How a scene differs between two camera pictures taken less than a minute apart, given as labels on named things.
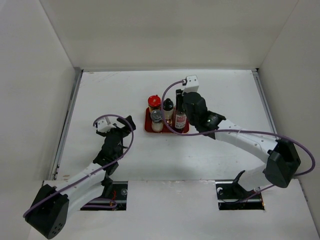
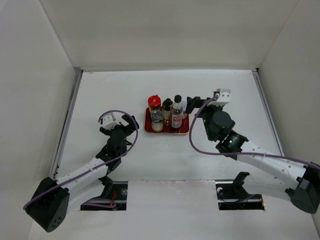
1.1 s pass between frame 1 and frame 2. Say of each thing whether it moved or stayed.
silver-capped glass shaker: stayed
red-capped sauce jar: stayed
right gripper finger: moved
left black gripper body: stayed
